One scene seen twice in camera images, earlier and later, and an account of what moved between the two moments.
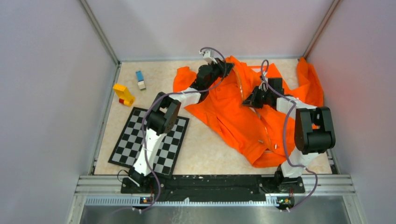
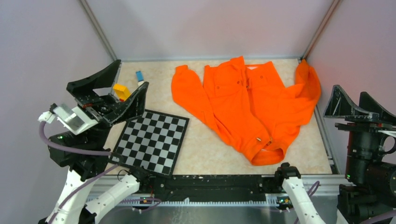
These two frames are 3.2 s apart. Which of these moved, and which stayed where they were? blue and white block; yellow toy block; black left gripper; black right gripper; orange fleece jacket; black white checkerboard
Moved: black left gripper; black right gripper
Stayed: orange fleece jacket; blue and white block; black white checkerboard; yellow toy block
